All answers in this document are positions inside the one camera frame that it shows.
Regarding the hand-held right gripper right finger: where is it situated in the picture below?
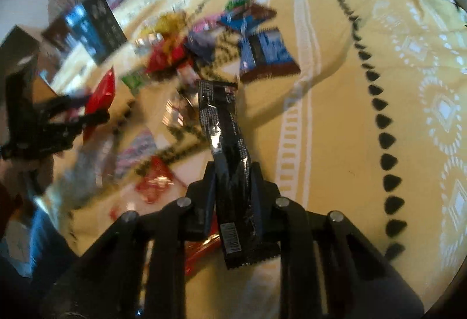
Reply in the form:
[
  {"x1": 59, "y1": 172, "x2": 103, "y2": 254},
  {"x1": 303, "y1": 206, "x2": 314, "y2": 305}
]
[{"x1": 251, "y1": 162, "x2": 426, "y2": 319}]

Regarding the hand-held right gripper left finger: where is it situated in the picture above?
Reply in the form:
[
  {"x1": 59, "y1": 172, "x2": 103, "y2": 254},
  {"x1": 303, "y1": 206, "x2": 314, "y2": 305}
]
[{"x1": 40, "y1": 160, "x2": 219, "y2": 319}]

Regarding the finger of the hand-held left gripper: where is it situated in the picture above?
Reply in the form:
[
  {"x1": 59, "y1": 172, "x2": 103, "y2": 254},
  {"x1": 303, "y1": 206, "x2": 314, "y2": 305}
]
[
  {"x1": 33, "y1": 94, "x2": 93, "y2": 120},
  {"x1": 1, "y1": 111, "x2": 111, "y2": 162}
]

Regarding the red long snack packet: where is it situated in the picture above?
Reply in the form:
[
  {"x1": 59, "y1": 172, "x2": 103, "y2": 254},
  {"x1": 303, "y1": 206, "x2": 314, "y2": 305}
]
[{"x1": 82, "y1": 69, "x2": 118, "y2": 143}]

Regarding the black long snack packet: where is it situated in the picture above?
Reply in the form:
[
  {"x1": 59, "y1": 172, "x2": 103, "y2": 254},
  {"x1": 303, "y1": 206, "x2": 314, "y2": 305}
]
[{"x1": 197, "y1": 80, "x2": 281, "y2": 270}]

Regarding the red flat snack packet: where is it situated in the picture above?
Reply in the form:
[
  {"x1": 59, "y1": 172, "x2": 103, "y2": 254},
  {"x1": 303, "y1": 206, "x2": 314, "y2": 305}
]
[{"x1": 183, "y1": 231, "x2": 224, "y2": 276}]

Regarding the clear packet of white grains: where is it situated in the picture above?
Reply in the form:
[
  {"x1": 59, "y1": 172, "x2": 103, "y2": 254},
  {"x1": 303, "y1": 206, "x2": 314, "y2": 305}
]
[{"x1": 61, "y1": 143, "x2": 118, "y2": 196}]

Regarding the red gold snack packet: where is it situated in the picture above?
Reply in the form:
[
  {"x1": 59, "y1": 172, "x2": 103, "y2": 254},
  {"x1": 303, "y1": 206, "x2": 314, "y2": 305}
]
[{"x1": 136, "y1": 156, "x2": 176, "y2": 204}]

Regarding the green white small packet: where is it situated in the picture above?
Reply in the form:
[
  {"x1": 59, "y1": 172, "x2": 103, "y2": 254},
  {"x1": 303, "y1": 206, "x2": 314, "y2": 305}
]
[{"x1": 121, "y1": 72, "x2": 147, "y2": 89}]

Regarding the colourful patterned snack packet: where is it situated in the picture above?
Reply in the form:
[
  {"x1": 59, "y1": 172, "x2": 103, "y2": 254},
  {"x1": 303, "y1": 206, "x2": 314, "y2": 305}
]
[{"x1": 116, "y1": 130, "x2": 158, "y2": 178}]

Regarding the black patterned box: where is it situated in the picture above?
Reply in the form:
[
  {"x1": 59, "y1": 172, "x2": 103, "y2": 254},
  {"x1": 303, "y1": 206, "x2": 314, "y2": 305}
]
[{"x1": 65, "y1": 0, "x2": 127, "y2": 65}]

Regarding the silver shiny snack packet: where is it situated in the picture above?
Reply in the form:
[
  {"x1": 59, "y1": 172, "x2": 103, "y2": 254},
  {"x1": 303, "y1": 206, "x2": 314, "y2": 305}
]
[{"x1": 165, "y1": 96, "x2": 200, "y2": 131}]

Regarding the yellow patterned bed sheet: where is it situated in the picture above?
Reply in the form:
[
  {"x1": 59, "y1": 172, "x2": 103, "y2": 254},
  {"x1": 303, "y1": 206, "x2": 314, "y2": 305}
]
[{"x1": 44, "y1": 0, "x2": 467, "y2": 309}]

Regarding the person's blue clothing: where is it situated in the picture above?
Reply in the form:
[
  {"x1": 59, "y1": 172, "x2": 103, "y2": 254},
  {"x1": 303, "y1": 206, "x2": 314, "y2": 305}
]
[{"x1": 0, "y1": 202, "x2": 75, "y2": 279}]

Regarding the red foil snack packet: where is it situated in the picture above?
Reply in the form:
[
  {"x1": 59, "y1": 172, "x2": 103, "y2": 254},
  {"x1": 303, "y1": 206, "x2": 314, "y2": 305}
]
[{"x1": 145, "y1": 41, "x2": 191, "y2": 74}]

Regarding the yellow snack packet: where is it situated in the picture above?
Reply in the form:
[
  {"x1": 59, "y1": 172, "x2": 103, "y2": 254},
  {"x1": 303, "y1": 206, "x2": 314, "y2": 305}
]
[{"x1": 142, "y1": 12, "x2": 187, "y2": 43}]

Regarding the purple blue snack packet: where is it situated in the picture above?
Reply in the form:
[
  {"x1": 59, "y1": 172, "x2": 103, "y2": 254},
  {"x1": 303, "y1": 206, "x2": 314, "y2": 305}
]
[{"x1": 185, "y1": 27, "x2": 220, "y2": 62}]

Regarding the pink snack packet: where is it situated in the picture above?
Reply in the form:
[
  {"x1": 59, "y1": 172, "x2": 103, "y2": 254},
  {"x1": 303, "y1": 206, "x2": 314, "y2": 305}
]
[{"x1": 193, "y1": 17, "x2": 220, "y2": 32}]

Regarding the small brown blue snack packet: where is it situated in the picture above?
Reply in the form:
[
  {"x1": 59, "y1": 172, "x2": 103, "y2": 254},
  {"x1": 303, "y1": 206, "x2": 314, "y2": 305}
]
[{"x1": 218, "y1": 3, "x2": 278, "y2": 32}]

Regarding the green round snack packet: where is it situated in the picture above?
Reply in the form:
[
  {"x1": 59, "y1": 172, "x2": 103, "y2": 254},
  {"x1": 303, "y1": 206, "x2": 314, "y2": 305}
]
[{"x1": 224, "y1": 0, "x2": 253, "y2": 12}]

